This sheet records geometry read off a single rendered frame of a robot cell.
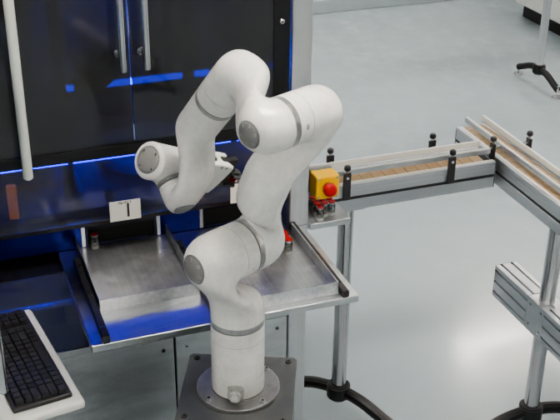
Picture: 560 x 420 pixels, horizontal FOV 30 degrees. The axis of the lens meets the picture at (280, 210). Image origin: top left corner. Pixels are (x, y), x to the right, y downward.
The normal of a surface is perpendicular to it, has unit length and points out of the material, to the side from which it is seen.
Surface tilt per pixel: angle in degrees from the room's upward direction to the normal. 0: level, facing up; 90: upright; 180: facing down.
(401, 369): 0
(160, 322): 0
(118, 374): 90
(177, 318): 0
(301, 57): 90
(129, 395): 90
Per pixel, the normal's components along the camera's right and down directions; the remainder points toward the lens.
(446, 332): 0.01, -0.88
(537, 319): -0.94, 0.15
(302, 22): 0.34, 0.44
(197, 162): 0.54, 0.26
